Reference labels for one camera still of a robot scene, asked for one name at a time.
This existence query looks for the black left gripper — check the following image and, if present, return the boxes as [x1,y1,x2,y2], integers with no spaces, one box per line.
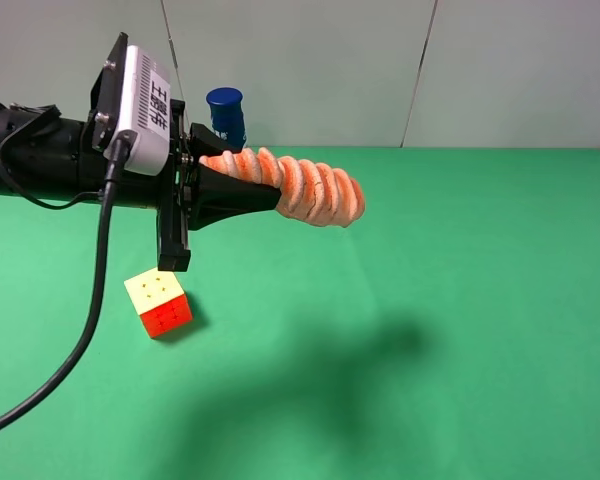
[79,99,281,272]

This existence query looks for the orange ribbed plush toy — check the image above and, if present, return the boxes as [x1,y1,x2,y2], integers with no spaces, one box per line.
[200,147,366,228]

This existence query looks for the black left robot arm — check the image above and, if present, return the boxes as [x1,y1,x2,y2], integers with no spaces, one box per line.
[0,100,281,272]

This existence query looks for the blue capped white bottle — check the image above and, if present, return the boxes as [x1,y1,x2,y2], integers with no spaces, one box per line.
[206,87,247,150]

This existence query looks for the yellow and red puzzle cube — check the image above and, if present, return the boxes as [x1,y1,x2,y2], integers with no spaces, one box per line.
[124,268,193,339]

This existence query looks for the green table cloth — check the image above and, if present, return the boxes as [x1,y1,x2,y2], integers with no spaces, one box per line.
[0,148,600,479]

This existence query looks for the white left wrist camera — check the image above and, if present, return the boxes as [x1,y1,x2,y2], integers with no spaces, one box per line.
[91,32,171,176]

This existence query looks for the black camera cable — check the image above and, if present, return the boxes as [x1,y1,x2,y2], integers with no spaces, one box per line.
[0,112,139,442]

